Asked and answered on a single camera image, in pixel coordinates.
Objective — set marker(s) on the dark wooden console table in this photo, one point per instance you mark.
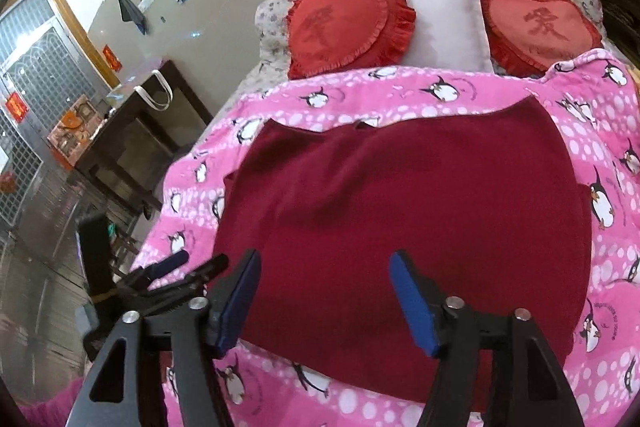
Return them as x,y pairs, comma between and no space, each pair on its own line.
147,129

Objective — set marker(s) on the left red heart cushion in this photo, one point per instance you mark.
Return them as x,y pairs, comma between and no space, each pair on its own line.
338,35

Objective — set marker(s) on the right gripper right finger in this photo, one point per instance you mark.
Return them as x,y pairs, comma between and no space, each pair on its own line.
527,383

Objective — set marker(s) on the pink penguin blanket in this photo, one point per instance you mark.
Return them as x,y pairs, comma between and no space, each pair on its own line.
592,103

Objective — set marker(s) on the dark cloth on wall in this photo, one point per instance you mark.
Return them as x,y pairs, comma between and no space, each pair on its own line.
130,13

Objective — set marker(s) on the small wooden stool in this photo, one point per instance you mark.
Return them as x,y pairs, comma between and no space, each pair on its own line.
123,246

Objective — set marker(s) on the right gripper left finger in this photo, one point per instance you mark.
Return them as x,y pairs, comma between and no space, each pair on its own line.
197,321

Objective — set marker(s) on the metal security door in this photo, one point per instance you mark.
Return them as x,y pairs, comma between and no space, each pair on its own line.
44,71

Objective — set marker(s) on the white pillow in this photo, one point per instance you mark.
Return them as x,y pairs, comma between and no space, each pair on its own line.
449,34

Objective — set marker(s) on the dark red fleece garment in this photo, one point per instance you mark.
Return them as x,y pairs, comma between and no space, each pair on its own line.
486,205

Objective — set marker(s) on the right red heart cushion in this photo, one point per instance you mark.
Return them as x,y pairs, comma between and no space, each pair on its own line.
527,37

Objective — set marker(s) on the red heart cushion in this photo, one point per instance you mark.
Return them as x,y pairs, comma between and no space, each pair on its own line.
338,35
527,37

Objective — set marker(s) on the orange gift box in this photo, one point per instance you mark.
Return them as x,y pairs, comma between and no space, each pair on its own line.
72,135

